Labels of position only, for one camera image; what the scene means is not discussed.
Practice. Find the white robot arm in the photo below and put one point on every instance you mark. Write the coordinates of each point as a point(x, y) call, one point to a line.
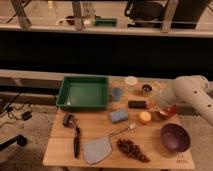
point(190, 89)

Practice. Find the orange yellow pepper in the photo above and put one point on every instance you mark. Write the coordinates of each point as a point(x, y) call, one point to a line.
point(145, 117)

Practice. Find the red bowl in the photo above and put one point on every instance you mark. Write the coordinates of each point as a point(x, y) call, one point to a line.
point(164, 114)

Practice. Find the purple bowl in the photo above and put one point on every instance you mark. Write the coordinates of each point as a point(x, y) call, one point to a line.
point(175, 138)

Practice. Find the blue plastic cup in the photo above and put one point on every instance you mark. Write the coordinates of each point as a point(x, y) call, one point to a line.
point(116, 94)

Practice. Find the green plastic tray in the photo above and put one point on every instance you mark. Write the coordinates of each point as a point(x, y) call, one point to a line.
point(83, 93)

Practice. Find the black rectangular block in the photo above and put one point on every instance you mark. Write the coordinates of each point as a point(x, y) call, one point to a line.
point(137, 104)

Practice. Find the blue sponge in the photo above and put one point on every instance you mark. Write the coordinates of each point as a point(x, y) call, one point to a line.
point(118, 116)

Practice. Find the small metal cup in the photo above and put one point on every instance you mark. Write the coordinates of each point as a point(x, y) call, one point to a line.
point(146, 90)

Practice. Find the silver fork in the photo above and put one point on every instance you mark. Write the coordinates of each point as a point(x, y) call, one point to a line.
point(129, 127)

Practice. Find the small dark toy object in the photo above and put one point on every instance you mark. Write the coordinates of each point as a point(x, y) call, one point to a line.
point(68, 121)

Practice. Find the bunch of dark grapes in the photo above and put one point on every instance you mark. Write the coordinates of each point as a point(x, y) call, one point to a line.
point(131, 150)

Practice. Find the green box in background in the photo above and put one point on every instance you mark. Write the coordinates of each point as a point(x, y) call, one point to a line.
point(108, 22)

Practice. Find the blue cloth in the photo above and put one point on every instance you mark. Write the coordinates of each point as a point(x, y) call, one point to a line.
point(97, 150)

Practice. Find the black office chair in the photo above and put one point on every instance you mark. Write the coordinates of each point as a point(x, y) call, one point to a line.
point(144, 13)

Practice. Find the black power adapter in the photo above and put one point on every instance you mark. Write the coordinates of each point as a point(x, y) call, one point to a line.
point(26, 115)

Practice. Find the black stand base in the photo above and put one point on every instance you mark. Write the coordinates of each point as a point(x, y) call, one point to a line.
point(19, 139)

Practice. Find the black handled knife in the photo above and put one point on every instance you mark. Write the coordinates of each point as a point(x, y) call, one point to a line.
point(76, 142)

